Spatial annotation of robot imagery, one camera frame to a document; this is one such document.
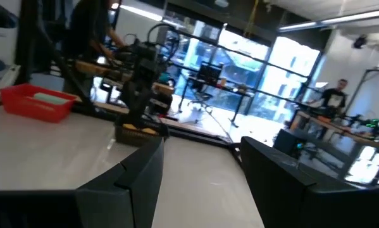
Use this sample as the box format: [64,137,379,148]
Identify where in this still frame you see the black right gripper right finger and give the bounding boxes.
[240,136,372,228]

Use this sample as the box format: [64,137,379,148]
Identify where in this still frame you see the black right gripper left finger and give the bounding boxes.
[75,136,165,228]

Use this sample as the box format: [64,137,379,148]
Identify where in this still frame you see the green foam block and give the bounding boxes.
[33,92,70,105]

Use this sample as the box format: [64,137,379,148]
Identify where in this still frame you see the black plastic basket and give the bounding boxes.
[115,122,170,147]

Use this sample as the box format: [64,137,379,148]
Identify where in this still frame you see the black workbench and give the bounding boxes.
[289,109,379,186]

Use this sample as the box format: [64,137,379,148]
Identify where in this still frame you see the person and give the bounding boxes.
[65,0,127,64]
[321,79,349,110]

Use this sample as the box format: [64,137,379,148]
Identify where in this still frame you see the black office desk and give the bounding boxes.
[179,75,252,127]

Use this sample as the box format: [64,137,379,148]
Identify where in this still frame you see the red plastic basket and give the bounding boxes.
[0,83,79,124]

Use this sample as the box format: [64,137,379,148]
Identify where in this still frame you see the black monitor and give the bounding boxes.
[197,61,224,85]

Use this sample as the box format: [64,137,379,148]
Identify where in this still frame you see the silver aluminium extrusion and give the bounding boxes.
[0,65,21,110]

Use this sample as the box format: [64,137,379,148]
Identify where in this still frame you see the black ceiling spotlight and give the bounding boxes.
[352,34,368,50]

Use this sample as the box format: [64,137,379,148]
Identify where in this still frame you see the black diagonal frame strut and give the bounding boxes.
[48,47,97,110]

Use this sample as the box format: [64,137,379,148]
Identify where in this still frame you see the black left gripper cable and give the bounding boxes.
[146,23,181,64]

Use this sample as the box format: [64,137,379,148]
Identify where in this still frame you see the black frame post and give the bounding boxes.
[15,0,53,85]

